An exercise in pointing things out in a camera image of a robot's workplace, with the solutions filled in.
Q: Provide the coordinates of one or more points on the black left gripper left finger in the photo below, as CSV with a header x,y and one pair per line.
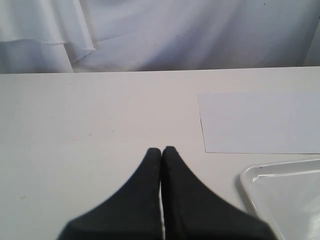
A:
x,y
131,213

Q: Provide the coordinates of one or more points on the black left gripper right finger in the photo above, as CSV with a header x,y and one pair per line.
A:
x,y
193,212

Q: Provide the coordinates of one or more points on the white paper sheet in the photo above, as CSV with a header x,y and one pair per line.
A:
x,y
260,122

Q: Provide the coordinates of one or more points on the white plastic tray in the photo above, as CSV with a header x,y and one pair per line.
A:
x,y
286,195

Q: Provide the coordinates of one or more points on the white backdrop curtain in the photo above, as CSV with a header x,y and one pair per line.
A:
x,y
71,36

